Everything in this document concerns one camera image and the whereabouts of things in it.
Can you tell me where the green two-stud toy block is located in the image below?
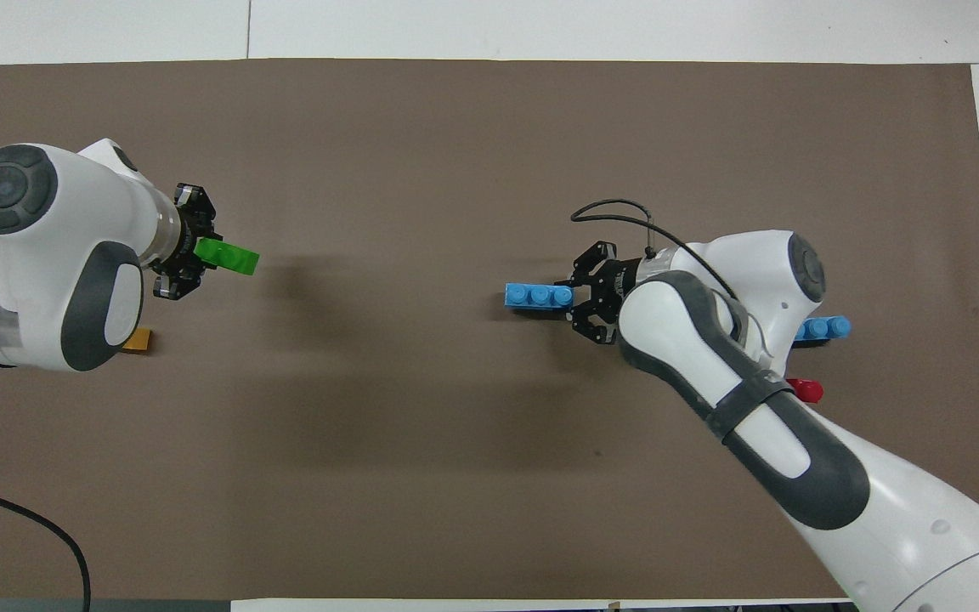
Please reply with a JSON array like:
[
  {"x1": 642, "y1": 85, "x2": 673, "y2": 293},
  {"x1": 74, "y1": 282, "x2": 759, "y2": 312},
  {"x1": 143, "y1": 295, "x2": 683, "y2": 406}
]
[{"x1": 195, "y1": 238, "x2": 261, "y2": 277}]

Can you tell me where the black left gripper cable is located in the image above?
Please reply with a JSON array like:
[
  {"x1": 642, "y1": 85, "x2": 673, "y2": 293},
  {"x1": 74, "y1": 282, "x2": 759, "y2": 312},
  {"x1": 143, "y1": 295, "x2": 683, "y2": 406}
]
[{"x1": 0, "y1": 482, "x2": 93, "y2": 612}]

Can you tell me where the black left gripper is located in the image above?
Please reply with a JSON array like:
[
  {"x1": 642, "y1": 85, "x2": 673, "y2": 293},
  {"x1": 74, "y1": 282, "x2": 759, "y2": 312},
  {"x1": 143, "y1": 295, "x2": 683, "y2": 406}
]
[{"x1": 154, "y1": 182, "x2": 221, "y2": 301}]

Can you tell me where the blue three-stud toy block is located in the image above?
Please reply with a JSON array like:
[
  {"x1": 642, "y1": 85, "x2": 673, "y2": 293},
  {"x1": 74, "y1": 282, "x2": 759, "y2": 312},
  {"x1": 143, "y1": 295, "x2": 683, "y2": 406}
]
[
  {"x1": 793, "y1": 315, "x2": 852, "y2": 343},
  {"x1": 504, "y1": 282, "x2": 576, "y2": 311}
]

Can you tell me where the brown table mat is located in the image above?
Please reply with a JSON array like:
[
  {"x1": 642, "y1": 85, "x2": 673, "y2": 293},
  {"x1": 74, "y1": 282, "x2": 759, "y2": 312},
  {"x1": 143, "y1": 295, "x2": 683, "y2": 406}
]
[{"x1": 0, "y1": 58, "x2": 979, "y2": 601}]

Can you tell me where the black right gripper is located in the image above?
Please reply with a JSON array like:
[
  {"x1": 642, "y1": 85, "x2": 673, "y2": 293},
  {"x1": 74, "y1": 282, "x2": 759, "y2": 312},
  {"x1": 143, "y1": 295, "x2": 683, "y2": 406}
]
[{"x1": 557, "y1": 241, "x2": 642, "y2": 349}]

